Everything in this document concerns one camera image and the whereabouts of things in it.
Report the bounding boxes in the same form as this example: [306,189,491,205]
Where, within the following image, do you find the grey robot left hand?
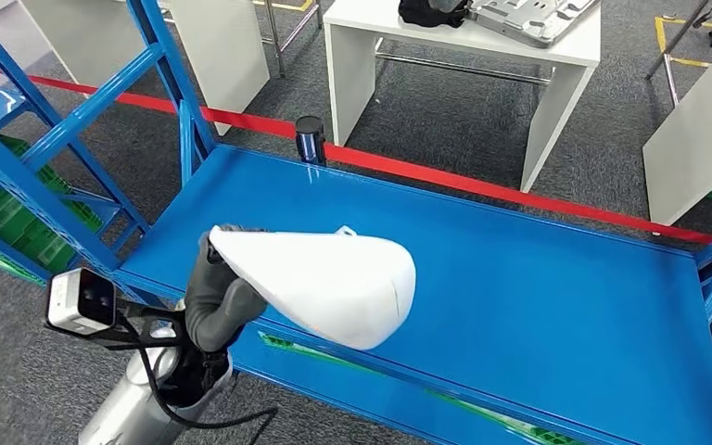
[183,222,271,356]

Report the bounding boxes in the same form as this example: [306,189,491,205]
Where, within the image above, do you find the white plastic shell part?
[208,225,417,352]

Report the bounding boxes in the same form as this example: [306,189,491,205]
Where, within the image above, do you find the long blue steel shelf rack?
[0,0,712,445]

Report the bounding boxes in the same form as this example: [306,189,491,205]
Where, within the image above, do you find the white workbench table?
[323,0,603,195]

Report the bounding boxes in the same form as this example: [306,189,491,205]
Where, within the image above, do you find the grey metal tray part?
[467,0,603,49]

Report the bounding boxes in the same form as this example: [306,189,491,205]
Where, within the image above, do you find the white panel table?
[642,35,712,227]
[20,0,272,137]

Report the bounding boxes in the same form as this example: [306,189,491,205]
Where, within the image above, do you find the yellow floor tape square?
[251,0,319,12]
[655,16,712,69]

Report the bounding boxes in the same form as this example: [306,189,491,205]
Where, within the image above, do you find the black bag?
[397,0,473,30]

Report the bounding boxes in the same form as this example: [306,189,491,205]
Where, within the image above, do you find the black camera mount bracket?
[45,299,190,352]

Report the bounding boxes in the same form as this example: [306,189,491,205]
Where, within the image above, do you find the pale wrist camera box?
[45,267,118,337]

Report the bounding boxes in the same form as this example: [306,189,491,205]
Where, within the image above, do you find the black belt stanchion post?
[294,115,327,167]

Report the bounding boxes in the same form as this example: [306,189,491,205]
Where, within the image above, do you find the chrome metal table frame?
[256,0,324,79]

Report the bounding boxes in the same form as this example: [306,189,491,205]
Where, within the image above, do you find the chrome metal pole frame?
[644,0,712,108]

